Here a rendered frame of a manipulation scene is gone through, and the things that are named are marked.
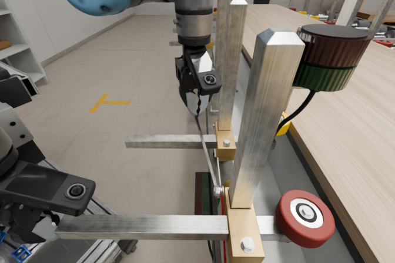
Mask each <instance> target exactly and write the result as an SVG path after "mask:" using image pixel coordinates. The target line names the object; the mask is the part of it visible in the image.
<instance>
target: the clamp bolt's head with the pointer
mask: <svg viewBox="0 0 395 263"><path fill-rule="evenodd" d="M213 196H215V187H214V188H213ZM220 197H221V206H222V215H224V212H223V198H224V189H223V186H220ZM223 256H224V263H226V247H225V241H223Z"/></svg>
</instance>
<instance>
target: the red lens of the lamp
mask: <svg viewBox="0 0 395 263"><path fill-rule="evenodd" d="M301 28H302V26H300V27H298V29H297V32H296V34H297V35H298V36H299V37H300V39H301V40H302V41H303V42H304V44H305V48H304V51H303V54H302V57H301V60H304V61H307V62H310V63H315V64H318V65H325V66H335V67H347V66H354V65H357V64H358V63H359V62H360V60H361V58H362V56H363V55H364V53H365V51H366V49H367V47H368V45H369V43H370V41H371V39H372V38H373V36H372V35H371V34H369V37H368V38H365V39H333V38H325V37H321V36H316V35H311V34H309V33H306V32H303V31H302V30H301Z"/></svg>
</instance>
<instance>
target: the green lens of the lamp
mask: <svg viewBox="0 0 395 263"><path fill-rule="evenodd" d="M357 65H358V64H357ZM357 65H354V66H353V67H352V68H348V69H327V68H320V67H316V66H312V65H308V64H305V63H302V62H300V63H299V66H298V68H297V72H296V75H295V77H294V81H293V83H294V84H296V85H298V86H300V87H303V88H306V89H310V90H316V91H321V92H337V91H340V90H343V89H345V88H346V86H347V84H348V82H349V81H350V79H351V77H352V75H353V73H354V71H355V70H356V68H357Z"/></svg>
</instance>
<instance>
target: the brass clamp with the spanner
mask: <svg viewBox="0 0 395 263"><path fill-rule="evenodd" d="M229 186H230V180H228V181H226V182H224V183H223V189H224V198H223V212H224V215H226V216H227V224H228V230H229V235H228V238H227V251H228V258H229V263H262V262H263V260H264V258H265V251H264V248H263V243H262V239H261V236H260V231H259V226H258V223H257V218H256V213H255V209H254V206H253V202H252V205H251V208H231V206H230V197H229ZM244 237H250V238H252V240H253V242H254V244H255V248H254V250H253V252H251V253H249V254H248V253H246V252H244V251H243V250H242V248H241V246H240V242H241V240H242V239H243V238H244Z"/></svg>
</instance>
